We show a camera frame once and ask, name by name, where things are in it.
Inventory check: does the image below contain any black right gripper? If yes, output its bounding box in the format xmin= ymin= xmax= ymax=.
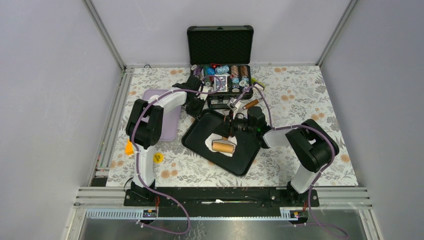
xmin=213 ymin=112 xmax=256 ymax=141

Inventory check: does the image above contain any black baking tray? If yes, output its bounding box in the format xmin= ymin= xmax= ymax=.
xmin=181 ymin=109 xmax=261 ymax=177

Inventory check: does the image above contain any white dough disc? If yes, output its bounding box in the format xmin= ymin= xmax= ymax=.
xmin=205 ymin=133 xmax=238 ymax=157

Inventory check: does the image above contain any wooden rolling pin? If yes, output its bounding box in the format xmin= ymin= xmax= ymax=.
xmin=211 ymin=137 xmax=237 ymax=154

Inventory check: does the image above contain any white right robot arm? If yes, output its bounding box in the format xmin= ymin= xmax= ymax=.
xmin=213 ymin=106 xmax=340 ymax=206

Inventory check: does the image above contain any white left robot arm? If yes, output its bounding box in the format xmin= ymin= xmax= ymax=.
xmin=125 ymin=76 xmax=214 ymax=206

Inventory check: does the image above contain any metal dough scraper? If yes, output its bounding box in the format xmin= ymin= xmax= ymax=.
xmin=242 ymin=99 xmax=261 ymax=110

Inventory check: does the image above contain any purple plastic tray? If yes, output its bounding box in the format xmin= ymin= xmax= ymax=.
xmin=142 ymin=89 xmax=181 ymax=142

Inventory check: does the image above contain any blue playing card deck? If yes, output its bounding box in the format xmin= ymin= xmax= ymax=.
xmin=214 ymin=74 xmax=228 ymax=93

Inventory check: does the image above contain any black poker chip case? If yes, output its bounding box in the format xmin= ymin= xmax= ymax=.
xmin=186 ymin=25 xmax=254 ymax=110

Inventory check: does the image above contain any yellow round token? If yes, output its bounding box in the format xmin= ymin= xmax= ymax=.
xmin=152 ymin=152 xmax=164 ymax=164

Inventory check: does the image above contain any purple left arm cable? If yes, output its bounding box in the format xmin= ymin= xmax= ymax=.
xmin=130 ymin=75 xmax=223 ymax=236

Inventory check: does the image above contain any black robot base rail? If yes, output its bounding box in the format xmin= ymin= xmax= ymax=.
xmin=123 ymin=187 xmax=320 ymax=209

